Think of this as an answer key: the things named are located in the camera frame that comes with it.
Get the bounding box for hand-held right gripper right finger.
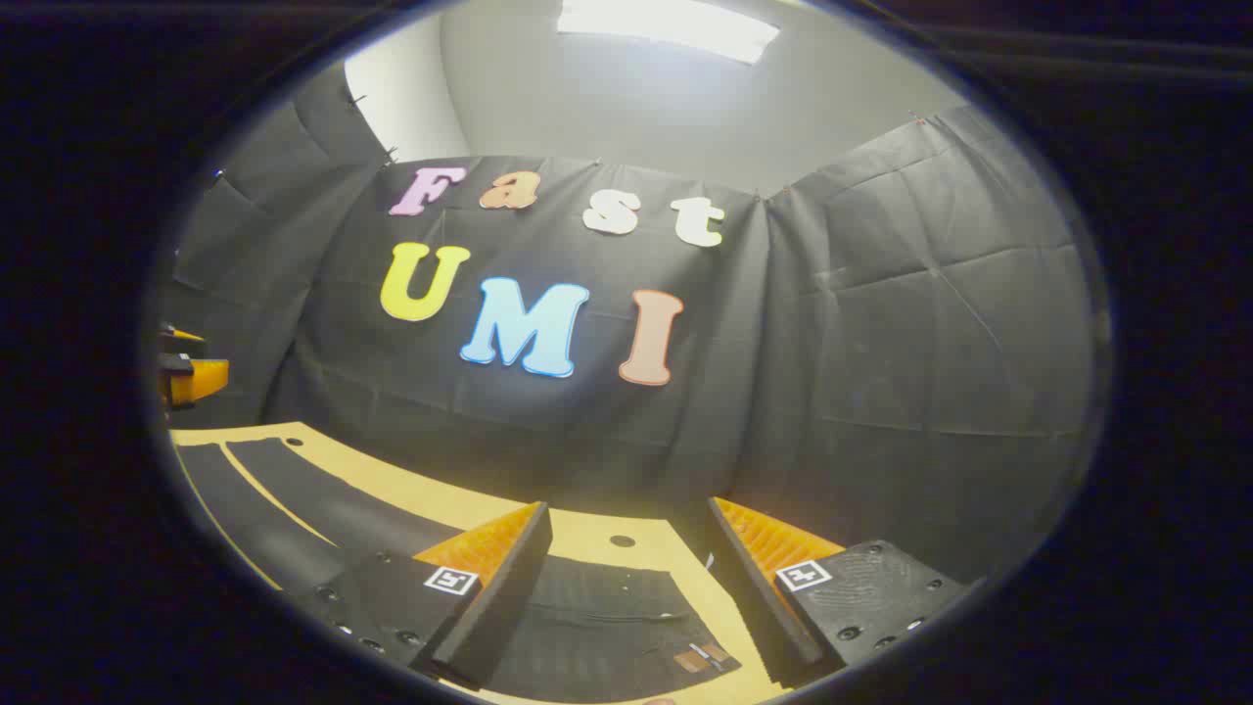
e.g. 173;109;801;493
706;495;972;689

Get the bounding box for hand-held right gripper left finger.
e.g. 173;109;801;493
297;501;555;690

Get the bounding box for black jeans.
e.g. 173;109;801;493
174;436;742;704

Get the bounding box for black backdrop cloth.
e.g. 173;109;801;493
147;64;1097;588

